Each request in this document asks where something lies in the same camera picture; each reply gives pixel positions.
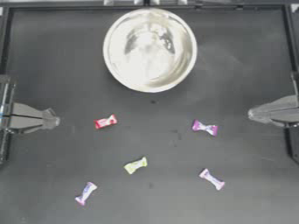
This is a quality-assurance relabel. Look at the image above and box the red candy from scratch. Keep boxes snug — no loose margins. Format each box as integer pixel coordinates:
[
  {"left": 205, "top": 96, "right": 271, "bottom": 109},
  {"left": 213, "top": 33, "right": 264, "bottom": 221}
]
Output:
[{"left": 92, "top": 114, "right": 117, "bottom": 130}]

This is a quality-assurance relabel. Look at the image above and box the purple bow-shaped candy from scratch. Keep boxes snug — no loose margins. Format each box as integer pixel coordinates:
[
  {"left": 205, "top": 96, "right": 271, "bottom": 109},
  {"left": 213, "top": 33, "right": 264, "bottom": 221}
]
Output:
[{"left": 191, "top": 119, "right": 220, "bottom": 137}]

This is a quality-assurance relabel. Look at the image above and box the pink candy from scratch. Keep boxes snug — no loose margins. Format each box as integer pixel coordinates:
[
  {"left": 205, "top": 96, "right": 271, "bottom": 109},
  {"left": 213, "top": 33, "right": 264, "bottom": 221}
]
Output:
[{"left": 197, "top": 167, "right": 227, "bottom": 192}]

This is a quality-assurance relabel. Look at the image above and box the purple blue-print candy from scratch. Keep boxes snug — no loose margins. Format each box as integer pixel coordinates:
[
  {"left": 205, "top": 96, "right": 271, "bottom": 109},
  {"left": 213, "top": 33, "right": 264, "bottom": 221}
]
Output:
[{"left": 73, "top": 181, "right": 98, "bottom": 207}]

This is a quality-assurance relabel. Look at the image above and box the green candy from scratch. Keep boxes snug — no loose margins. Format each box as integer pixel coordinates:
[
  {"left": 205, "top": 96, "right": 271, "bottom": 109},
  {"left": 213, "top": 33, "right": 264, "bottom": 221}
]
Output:
[{"left": 123, "top": 156, "right": 149, "bottom": 175}]

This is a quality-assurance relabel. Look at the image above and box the steel bowl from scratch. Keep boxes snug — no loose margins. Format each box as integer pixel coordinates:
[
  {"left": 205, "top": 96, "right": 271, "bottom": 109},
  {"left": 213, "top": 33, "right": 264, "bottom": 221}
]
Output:
[{"left": 101, "top": 7, "right": 199, "bottom": 94}]

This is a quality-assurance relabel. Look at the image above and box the black table frame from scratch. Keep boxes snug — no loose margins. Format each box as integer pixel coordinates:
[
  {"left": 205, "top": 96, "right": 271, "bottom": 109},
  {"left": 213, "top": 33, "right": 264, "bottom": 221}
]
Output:
[{"left": 0, "top": 0, "right": 299, "bottom": 167}]

